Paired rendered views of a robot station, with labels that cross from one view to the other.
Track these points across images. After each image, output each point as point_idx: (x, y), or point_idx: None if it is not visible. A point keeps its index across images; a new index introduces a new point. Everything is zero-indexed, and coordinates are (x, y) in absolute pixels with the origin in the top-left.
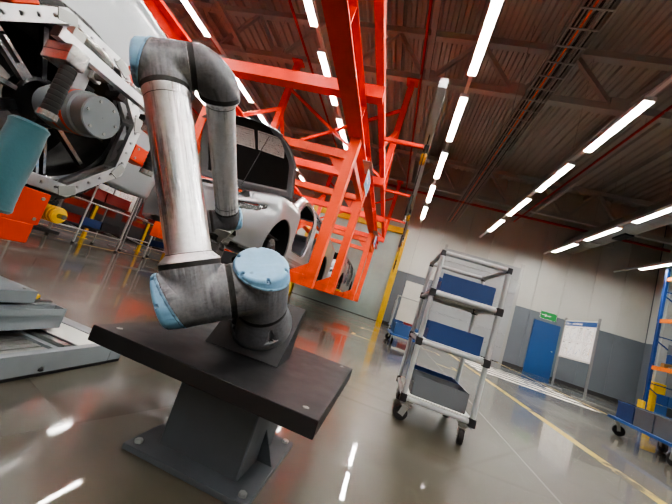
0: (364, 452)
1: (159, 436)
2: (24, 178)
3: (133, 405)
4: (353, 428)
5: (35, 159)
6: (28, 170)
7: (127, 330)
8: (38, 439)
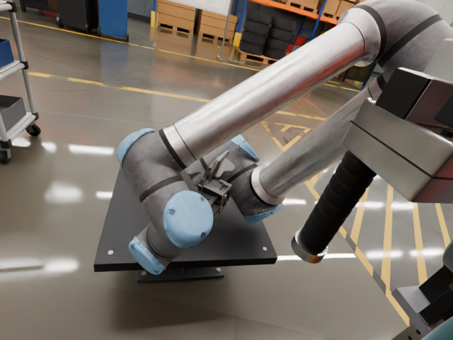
0: (111, 184)
1: (205, 267)
2: (422, 339)
3: (183, 316)
4: (72, 190)
5: (445, 323)
6: (431, 332)
7: (261, 245)
8: (252, 309)
